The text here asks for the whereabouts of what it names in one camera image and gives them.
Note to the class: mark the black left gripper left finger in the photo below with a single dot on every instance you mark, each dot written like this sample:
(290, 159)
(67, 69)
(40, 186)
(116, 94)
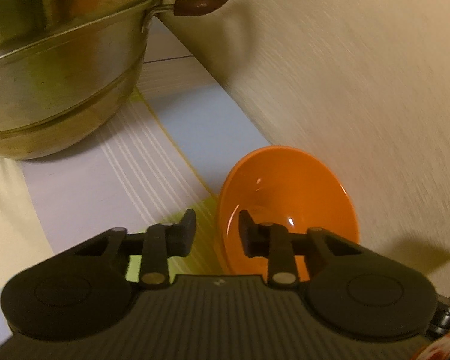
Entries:
(93, 285)

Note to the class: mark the stainless steel steamer pot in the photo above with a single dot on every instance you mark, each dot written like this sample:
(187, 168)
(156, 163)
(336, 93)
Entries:
(66, 66)

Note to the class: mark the checkered pastel tablecloth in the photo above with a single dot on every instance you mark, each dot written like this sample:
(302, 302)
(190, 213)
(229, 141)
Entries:
(169, 148)

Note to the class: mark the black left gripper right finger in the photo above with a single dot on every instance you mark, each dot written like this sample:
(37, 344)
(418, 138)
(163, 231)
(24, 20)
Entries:
(348, 288)

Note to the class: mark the orange plastic bowl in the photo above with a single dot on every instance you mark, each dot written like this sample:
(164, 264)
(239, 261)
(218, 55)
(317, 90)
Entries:
(282, 185)

